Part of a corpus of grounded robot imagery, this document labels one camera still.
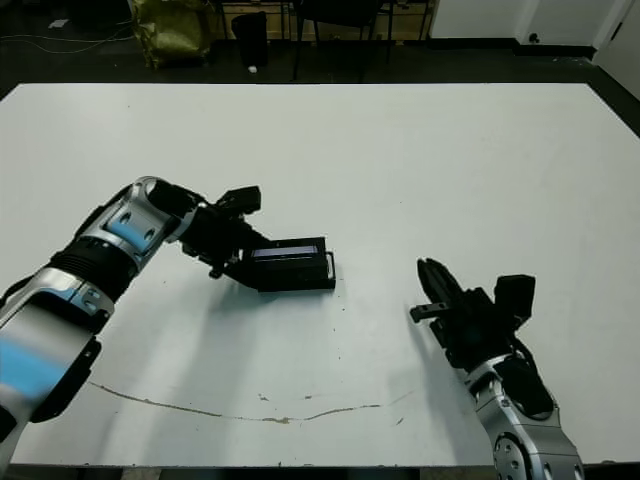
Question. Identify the black box lid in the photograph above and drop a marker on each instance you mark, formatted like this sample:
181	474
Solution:
290	272

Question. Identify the black office chair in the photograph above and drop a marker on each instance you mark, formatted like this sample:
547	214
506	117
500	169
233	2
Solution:
335	10

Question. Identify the white paper sheet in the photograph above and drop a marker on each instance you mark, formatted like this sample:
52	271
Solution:
59	23

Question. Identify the light wooden crate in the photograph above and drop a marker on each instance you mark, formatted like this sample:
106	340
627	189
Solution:
281	19
412	16

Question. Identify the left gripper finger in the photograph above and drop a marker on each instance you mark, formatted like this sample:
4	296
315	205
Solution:
255	237
242	274

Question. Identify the right wrist camera housing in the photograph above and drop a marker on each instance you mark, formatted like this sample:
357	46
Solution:
515	295

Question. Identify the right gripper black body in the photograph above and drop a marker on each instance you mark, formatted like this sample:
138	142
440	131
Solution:
475	330

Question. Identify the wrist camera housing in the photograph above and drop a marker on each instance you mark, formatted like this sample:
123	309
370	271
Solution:
515	295
240	200

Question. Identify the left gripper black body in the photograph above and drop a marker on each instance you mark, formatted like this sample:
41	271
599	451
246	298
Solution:
215	235

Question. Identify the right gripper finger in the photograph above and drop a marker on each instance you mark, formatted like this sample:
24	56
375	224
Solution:
432	285
447	285

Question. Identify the white door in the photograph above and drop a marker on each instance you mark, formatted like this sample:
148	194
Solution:
627	42

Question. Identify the black round door stopper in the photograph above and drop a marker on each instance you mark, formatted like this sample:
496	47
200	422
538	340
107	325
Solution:
535	37

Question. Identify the yellow green bag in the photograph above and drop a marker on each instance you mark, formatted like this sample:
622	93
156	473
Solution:
170	35

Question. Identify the black upright case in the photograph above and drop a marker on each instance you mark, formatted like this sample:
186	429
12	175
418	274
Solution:
251	40

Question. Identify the left wrist camera housing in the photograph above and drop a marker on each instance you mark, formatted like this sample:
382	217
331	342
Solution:
240	200

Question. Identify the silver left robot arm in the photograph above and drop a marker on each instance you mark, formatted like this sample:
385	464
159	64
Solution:
65	300

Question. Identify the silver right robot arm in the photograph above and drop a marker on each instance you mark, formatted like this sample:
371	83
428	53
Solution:
525	435

